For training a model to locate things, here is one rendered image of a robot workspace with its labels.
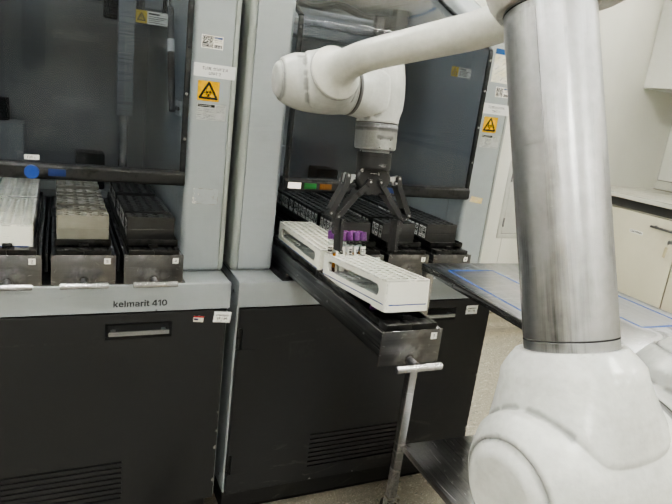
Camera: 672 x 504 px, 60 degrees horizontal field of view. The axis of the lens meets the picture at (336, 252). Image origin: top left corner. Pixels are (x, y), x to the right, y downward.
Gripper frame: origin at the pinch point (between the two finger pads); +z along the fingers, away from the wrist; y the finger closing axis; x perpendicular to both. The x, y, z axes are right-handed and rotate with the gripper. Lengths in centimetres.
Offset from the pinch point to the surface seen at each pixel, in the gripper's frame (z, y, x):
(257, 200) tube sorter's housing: -5.4, -13.3, 36.9
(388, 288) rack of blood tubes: 5.0, -4.5, -18.4
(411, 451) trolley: 62, 30, 16
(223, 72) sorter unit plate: -36, -25, 34
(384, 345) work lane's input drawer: 15.2, -5.9, -21.1
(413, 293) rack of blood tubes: 6.1, 1.2, -18.5
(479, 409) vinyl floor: 84, 104, 74
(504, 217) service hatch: 9, 171, 149
